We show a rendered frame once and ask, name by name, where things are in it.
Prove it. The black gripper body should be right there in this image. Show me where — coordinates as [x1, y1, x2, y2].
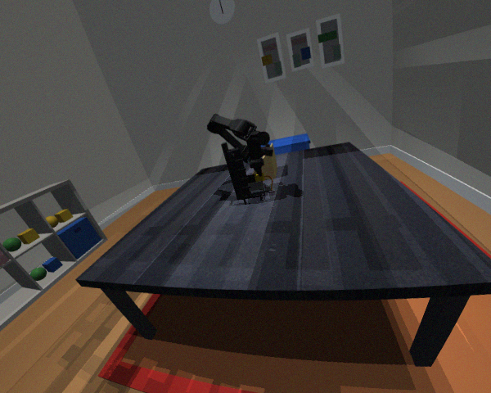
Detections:
[248, 145, 264, 168]

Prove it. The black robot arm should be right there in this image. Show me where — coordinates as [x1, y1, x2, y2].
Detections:
[207, 113, 273, 163]

